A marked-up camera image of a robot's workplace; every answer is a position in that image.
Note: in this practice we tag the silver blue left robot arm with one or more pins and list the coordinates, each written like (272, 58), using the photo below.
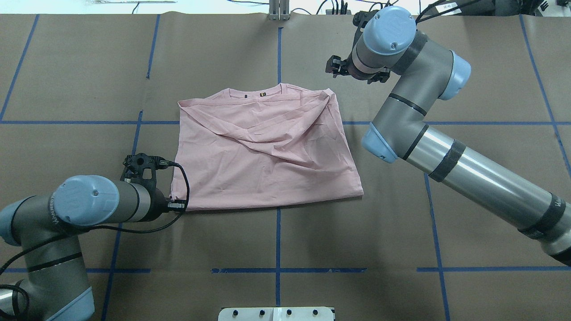
(47, 229)

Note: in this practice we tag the black box with label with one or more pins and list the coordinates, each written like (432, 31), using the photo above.
(462, 8)

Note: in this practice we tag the orange grey hub left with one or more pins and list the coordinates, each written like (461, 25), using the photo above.
(337, 8)

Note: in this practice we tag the aluminium frame post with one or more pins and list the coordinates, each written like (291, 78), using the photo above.
(279, 10)

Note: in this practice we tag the pink Snoopy t-shirt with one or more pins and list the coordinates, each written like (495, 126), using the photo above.
(280, 146)

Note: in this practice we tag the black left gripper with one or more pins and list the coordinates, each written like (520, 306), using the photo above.
(157, 203)

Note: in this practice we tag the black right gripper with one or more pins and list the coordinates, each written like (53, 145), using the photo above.
(335, 65)

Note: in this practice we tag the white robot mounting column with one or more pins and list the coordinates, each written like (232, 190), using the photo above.
(305, 313)

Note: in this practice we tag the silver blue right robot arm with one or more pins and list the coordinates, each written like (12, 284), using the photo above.
(388, 41)

